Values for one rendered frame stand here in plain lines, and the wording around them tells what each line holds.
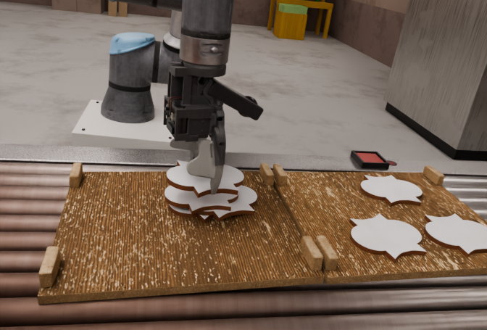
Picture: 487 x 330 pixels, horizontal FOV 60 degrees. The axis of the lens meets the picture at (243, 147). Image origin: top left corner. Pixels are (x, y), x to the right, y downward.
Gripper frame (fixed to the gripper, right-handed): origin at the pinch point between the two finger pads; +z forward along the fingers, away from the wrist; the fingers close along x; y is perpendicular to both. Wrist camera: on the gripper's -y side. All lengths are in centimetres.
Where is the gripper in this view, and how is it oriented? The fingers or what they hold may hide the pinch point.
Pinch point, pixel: (206, 175)
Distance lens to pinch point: 74.5
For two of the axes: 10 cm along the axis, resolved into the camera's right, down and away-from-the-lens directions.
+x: 4.1, 4.1, -8.1
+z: -1.1, 9.1, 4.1
